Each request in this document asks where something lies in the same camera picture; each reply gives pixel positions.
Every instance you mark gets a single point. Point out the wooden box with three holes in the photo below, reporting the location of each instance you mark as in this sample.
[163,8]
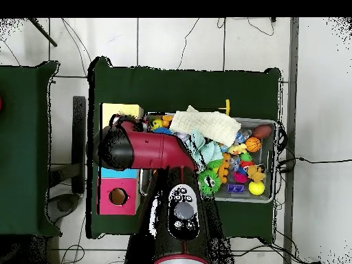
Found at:
[129,192]

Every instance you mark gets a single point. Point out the shallow silver mesh bin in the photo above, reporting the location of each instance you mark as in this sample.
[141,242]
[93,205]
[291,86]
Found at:
[269,170]

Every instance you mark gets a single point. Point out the large blue spiky ball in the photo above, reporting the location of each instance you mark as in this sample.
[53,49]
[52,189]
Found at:
[163,131]

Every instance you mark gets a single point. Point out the cream waffle cloth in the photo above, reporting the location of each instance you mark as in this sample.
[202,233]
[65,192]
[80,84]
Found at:
[206,125]

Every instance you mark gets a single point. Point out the black panel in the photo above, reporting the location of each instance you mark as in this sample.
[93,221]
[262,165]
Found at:
[79,123]

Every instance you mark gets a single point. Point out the light blue waffle cloth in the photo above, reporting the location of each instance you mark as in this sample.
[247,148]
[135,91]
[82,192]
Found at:
[209,152]

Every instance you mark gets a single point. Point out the yellow smiley face ball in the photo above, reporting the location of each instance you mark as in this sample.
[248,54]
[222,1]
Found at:
[156,123]

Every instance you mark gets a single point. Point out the green spiky ball with eyes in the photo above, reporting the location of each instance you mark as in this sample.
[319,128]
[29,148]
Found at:
[213,181]

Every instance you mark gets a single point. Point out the brown plush toy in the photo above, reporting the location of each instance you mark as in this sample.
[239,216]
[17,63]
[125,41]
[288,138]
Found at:
[255,172]

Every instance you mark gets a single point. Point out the black rod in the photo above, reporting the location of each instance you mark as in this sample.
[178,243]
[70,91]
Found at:
[44,33]

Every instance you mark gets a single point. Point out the dark rounded stand base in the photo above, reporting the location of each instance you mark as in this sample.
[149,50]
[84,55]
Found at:
[64,205]

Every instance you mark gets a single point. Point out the orange toy basketball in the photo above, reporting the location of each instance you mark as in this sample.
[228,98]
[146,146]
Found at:
[253,144]

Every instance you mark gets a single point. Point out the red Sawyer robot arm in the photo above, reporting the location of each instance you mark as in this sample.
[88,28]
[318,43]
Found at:
[154,151]

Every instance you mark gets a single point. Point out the dark green table cloth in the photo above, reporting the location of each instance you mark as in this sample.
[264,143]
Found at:
[24,178]
[178,88]

